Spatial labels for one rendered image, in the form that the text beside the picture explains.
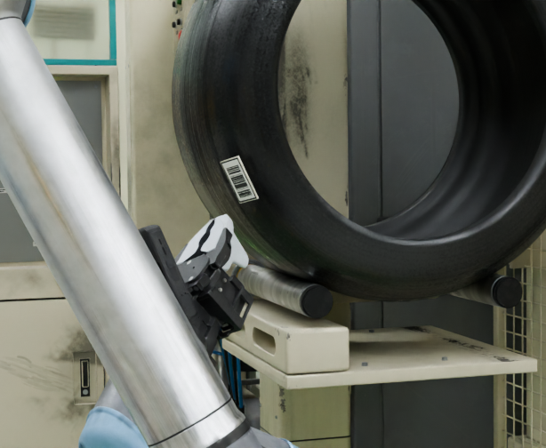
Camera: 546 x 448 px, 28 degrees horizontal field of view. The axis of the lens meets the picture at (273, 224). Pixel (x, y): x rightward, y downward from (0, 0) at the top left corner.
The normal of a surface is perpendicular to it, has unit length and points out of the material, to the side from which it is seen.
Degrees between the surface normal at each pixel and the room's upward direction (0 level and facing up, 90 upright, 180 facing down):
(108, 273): 82
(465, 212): 56
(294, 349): 90
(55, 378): 90
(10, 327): 90
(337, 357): 90
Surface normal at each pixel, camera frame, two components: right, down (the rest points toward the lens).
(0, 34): 0.48, -0.29
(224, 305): 0.76, -0.32
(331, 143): 0.28, 0.04
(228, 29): -0.49, -0.16
